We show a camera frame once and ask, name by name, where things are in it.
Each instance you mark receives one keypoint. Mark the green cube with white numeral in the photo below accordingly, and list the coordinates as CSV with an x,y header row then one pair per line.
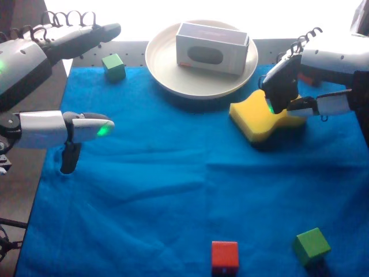
x,y
113,67

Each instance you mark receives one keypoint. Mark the white round bowl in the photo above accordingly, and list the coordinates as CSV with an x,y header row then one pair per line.
x,y
164,69

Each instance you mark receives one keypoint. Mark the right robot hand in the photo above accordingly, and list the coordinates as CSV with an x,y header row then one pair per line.
x,y
20,69

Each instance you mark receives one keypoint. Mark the black tripod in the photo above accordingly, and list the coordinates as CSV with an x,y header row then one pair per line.
x,y
10,242

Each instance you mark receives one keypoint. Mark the black perforated board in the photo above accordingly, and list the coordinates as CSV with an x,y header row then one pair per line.
x,y
132,49

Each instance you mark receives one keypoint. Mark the yellow green sponge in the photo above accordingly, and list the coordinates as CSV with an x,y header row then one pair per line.
x,y
253,121

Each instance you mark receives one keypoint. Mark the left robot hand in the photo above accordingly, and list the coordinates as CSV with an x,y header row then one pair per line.
x,y
331,60

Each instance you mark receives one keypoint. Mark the blue cloth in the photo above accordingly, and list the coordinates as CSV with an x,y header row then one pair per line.
x,y
187,187

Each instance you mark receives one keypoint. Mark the grey cardboard speaker box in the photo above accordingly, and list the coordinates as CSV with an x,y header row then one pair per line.
x,y
213,52

